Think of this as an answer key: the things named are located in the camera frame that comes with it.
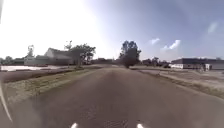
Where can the low white building dark roof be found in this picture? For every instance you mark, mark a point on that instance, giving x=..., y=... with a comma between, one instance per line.
x=190, y=62

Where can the grey paved lot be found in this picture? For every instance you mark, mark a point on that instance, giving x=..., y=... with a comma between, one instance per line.
x=206, y=76

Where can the dry grass verge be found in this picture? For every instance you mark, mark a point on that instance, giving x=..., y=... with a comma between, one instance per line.
x=196, y=85

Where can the pale house with grey roof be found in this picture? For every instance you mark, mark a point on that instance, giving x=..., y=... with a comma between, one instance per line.
x=53, y=56

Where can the tall dark tree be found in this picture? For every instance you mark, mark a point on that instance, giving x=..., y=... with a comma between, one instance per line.
x=129, y=55

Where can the pale side road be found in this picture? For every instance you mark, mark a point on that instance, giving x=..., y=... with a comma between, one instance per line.
x=16, y=68

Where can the grass verge with bare patches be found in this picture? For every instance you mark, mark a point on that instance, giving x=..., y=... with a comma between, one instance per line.
x=36, y=85

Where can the grey asphalt road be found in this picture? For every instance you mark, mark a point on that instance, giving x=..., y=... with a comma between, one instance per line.
x=113, y=96

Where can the robot's own part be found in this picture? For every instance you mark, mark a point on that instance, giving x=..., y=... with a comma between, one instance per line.
x=140, y=126
x=74, y=125

